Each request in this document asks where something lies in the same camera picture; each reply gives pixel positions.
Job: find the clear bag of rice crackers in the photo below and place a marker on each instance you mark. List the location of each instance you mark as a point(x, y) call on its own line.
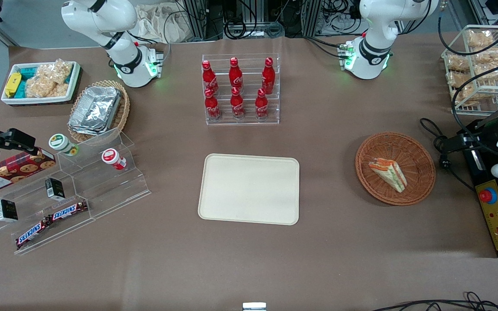
point(59, 71)
point(43, 88)

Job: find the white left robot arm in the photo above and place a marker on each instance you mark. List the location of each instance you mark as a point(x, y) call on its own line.
point(374, 58)

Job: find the brown round wicker basket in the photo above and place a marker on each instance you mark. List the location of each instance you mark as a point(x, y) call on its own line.
point(417, 155)

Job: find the red cola bottle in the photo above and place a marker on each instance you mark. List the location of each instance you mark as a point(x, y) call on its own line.
point(212, 107)
point(209, 77)
point(261, 106)
point(237, 105)
point(235, 75)
point(268, 77)

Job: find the white cup with red lid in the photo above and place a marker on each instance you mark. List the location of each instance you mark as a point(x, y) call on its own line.
point(111, 157)

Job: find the bagged fried snack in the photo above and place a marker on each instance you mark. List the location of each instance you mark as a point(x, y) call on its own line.
point(457, 63)
point(491, 56)
point(491, 72)
point(457, 79)
point(479, 39)
point(467, 96)

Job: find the brown snickers bar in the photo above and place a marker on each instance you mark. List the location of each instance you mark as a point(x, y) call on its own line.
point(68, 210)
point(33, 233)

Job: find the beige cloth bag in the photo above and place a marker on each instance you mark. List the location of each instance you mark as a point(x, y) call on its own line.
point(162, 23)

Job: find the white cup with green lid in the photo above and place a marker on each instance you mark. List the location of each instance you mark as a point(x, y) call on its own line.
point(61, 143)

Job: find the silver foil container stack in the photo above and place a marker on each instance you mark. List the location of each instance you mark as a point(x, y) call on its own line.
point(95, 110)

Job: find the clear acrylic bottle rack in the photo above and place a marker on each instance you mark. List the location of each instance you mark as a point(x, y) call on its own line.
point(249, 122)

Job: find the small black box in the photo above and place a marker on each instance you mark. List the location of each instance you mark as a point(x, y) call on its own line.
point(54, 188)
point(7, 210)

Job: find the teal snack packet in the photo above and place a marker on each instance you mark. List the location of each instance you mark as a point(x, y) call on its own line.
point(21, 90)
point(28, 72)

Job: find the red tartan cookie box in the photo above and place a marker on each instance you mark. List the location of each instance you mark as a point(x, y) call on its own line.
point(11, 172)

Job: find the triangle sandwich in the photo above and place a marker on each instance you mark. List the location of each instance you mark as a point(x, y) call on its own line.
point(389, 174)

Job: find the yellow snack packet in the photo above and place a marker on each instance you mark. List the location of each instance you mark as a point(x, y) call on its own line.
point(13, 84)

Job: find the red emergency stop button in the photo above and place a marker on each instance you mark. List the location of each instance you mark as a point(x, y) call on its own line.
point(487, 195)

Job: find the cream rectangular tray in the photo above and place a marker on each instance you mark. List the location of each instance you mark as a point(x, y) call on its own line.
point(249, 189)

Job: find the light oval wicker basket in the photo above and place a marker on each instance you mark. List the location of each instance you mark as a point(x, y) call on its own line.
point(123, 110)

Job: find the aluminium frame post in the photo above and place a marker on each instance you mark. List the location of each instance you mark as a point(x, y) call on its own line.
point(311, 17)
point(197, 17)

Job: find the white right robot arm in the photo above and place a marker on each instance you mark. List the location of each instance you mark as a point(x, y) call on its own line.
point(131, 67)

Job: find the clear acrylic stepped shelf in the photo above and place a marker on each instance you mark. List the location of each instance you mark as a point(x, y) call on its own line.
point(102, 190)

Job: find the white rectangular snack bin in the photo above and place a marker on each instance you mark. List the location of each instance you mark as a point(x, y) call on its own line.
point(75, 77)

